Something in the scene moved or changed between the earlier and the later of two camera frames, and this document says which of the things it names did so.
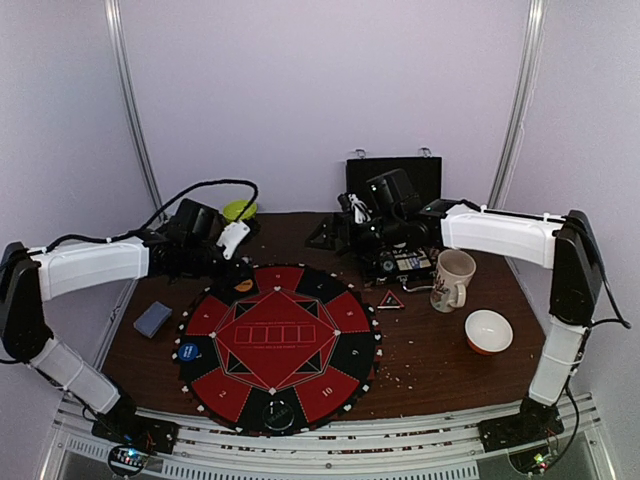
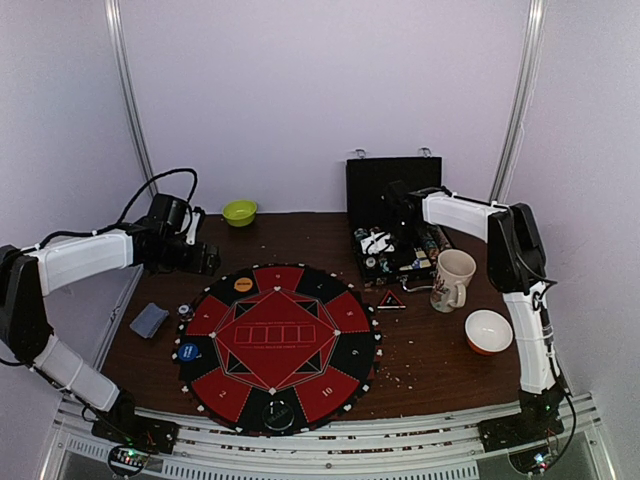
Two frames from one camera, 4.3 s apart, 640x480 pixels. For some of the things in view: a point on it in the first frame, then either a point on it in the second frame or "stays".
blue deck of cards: (152, 318) stays
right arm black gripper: (345, 226) → (406, 238)
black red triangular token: (389, 301) stays
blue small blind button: (187, 351) stays
